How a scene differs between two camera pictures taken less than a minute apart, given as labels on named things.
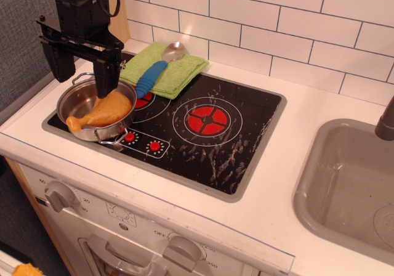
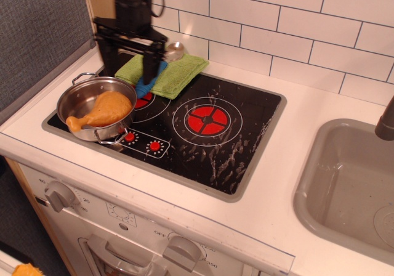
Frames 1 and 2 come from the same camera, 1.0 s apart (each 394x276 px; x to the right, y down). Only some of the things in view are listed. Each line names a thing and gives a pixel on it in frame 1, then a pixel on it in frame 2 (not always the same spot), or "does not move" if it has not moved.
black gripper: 86,28 -> 132,26
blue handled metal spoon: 172,52 does not move
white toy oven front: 101,236 does not move
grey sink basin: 344,193 does not move
